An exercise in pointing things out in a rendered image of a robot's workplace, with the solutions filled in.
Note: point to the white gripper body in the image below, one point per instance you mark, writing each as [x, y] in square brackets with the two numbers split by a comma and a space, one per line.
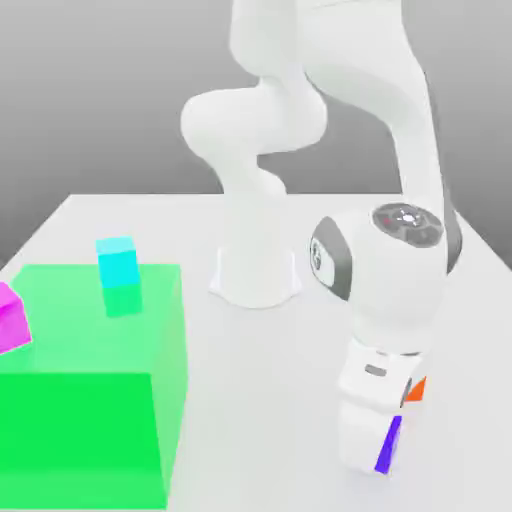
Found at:
[362, 438]

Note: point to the small purple cube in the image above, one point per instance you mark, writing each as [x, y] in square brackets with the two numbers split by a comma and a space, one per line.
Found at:
[388, 448]

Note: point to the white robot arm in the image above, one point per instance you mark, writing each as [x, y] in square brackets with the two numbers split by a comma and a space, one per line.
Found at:
[384, 288]

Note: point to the small orange cube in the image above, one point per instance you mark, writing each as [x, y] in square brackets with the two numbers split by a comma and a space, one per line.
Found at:
[418, 391]

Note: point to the small green cube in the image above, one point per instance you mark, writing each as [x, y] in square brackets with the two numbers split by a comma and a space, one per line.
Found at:
[123, 302]

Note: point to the small cyan cube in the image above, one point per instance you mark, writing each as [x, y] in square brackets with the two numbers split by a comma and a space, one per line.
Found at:
[119, 268]

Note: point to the small magenta cube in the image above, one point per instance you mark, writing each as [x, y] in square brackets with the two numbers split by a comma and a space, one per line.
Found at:
[12, 328]

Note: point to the large green box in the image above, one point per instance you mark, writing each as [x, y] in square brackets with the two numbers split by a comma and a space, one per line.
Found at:
[80, 432]

